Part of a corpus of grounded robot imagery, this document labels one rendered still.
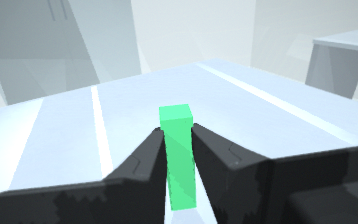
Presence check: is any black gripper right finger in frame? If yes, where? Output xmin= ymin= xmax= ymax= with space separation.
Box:
xmin=191 ymin=123 xmax=358 ymax=224

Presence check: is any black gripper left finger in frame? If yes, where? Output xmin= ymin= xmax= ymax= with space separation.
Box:
xmin=0 ymin=127 xmax=167 ymax=224

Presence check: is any green rectangular post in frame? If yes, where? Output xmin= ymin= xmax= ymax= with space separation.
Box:
xmin=159 ymin=104 xmax=197 ymax=211

